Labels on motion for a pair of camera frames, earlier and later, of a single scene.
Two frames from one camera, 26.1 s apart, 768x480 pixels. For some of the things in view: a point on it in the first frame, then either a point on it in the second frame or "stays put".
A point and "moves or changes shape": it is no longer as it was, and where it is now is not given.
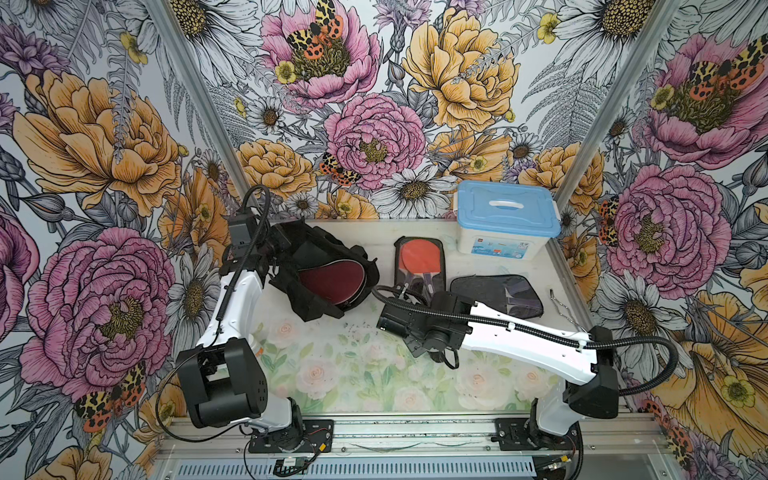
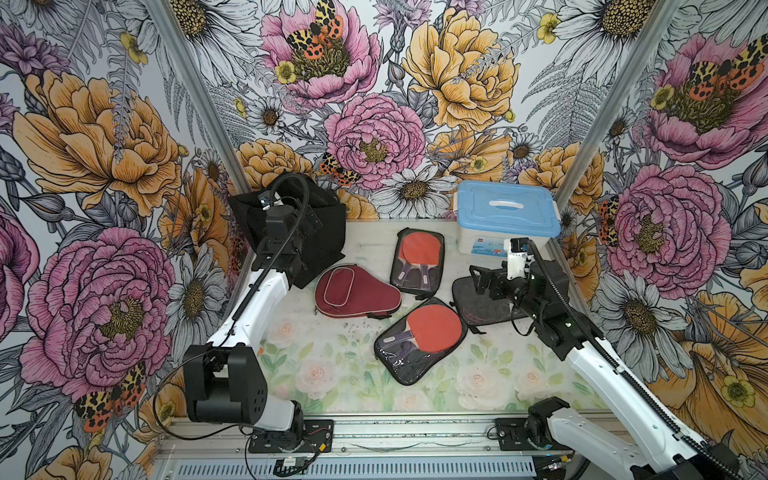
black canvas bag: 324,276 to 323,248
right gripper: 414,346 to 498,276
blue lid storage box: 505,219 stays put
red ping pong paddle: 421,259 moves or changes shape
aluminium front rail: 600,438 stays put
